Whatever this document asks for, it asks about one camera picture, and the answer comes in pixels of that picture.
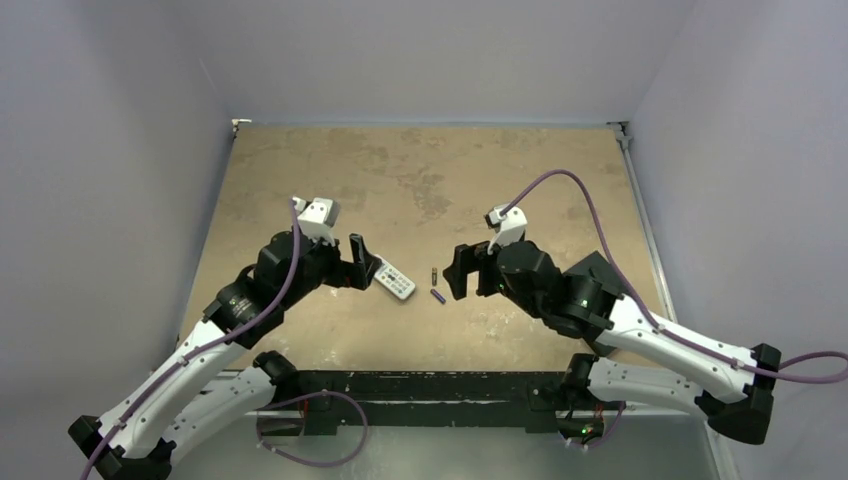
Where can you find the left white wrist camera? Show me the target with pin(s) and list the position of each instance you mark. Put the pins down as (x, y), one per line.
(316, 218)

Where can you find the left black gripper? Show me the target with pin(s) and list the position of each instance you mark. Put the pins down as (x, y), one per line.
(345, 273)

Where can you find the purple battery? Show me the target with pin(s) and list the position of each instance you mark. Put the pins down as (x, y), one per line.
(438, 296)

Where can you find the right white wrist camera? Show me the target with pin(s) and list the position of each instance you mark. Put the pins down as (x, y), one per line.
(509, 226)

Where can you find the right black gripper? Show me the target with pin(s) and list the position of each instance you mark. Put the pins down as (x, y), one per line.
(482, 273)

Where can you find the black flat plate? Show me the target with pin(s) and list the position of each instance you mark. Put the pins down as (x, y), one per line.
(597, 268)

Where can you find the white remote control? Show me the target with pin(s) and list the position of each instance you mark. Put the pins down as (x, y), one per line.
(394, 281)

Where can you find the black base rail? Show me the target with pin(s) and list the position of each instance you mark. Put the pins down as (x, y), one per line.
(424, 397)

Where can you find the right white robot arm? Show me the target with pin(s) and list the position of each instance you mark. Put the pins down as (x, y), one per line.
(636, 357)

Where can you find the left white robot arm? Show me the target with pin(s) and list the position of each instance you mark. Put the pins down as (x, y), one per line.
(176, 408)

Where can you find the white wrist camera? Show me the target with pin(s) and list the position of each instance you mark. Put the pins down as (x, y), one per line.
(316, 218)
(509, 226)

